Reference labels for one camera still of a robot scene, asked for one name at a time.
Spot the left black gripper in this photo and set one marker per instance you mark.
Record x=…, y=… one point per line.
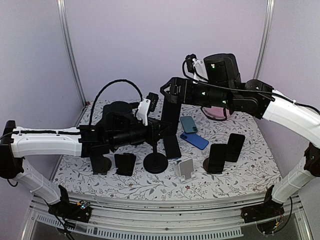
x=155, y=134

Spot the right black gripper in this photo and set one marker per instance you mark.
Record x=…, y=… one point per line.
x=175, y=82

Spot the black phone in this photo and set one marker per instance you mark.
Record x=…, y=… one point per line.
x=217, y=158
x=170, y=114
x=171, y=146
x=234, y=147

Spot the teal green phone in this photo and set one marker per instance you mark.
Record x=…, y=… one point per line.
x=188, y=124

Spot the blue phone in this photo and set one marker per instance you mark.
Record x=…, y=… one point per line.
x=195, y=140

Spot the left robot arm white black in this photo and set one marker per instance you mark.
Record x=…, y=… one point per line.
x=121, y=124

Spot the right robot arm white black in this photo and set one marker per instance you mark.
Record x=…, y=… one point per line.
x=216, y=82

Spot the black round-base clamp stand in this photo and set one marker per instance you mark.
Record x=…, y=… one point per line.
x=155, y=162

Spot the black folding stand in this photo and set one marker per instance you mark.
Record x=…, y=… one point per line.
x=100, y=164
x=125, y=164

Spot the white folding stand front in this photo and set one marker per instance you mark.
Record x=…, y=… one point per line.
x=184, y=170

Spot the dark grey folding stand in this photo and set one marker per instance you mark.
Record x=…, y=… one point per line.
x=206, y=165

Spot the black folding stand far left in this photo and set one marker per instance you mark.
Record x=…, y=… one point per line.
x=100, y=164

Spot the pink plate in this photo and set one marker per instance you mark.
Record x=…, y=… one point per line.
x=216, y=113

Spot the floral table mat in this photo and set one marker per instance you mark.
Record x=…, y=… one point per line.
x=254, y=172

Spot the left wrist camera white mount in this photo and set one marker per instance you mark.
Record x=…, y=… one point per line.
x=146, y=106

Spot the front aluminium rail frame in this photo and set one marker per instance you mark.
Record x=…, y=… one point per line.
x=200, y=219

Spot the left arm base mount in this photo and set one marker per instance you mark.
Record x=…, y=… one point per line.
x=80, y=211

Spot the right aluminium corner post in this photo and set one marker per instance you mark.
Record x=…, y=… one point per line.
x=268, y=19

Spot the aluminium corner post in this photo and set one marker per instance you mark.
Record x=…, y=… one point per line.
x=268, y=19
x=62, y=13

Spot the left aluminium corner post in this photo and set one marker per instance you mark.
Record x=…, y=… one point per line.
x=62, y=13

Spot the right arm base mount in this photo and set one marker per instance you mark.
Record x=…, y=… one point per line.
x=268, y=209

